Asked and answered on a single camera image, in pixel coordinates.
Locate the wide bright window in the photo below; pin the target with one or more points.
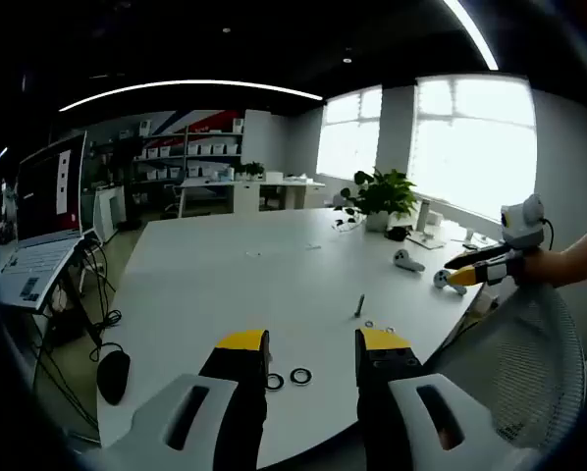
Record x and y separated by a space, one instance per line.
475 142

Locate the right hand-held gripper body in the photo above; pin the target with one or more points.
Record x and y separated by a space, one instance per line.
521 221

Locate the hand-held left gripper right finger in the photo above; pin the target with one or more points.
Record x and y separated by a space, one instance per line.
387 363

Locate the slim metal threaded stud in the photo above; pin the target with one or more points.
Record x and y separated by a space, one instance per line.
360 305

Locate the small black device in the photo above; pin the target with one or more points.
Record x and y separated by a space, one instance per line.
396 234

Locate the curved ceiling light strip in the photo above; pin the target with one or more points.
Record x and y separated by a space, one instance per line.
190 83
470 27

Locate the small white box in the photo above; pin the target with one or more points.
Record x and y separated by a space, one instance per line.
485 301

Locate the dark background office chair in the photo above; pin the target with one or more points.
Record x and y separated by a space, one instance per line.
173 198

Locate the open silver laptop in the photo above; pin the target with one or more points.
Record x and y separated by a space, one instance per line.
43 196

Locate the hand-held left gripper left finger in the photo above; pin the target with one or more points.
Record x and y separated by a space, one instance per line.
234 358

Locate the small green desk plants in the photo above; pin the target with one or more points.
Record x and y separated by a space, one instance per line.
251 169

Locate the grey mesh office chair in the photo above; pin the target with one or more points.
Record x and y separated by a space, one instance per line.
529 353

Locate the black oval object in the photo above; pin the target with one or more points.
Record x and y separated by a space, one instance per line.
113 378

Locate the shelving with white bins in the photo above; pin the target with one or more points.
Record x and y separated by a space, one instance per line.
190 152

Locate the narrow bright window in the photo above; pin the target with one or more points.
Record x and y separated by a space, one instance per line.
347 132

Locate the potted green plant white pot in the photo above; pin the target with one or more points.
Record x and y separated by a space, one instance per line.
387 193

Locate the black rubber rings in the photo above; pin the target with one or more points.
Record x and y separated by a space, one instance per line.
291 376

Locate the white office table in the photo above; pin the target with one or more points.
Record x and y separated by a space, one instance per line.
200 185

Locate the white cabinet row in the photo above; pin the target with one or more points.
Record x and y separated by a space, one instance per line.
274 193

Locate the small white cabinet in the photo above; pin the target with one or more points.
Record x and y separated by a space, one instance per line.
108 211

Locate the white desktop stand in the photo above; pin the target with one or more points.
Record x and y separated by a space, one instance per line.
423 221

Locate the black laptop stand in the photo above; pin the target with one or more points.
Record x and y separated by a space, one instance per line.
75 297

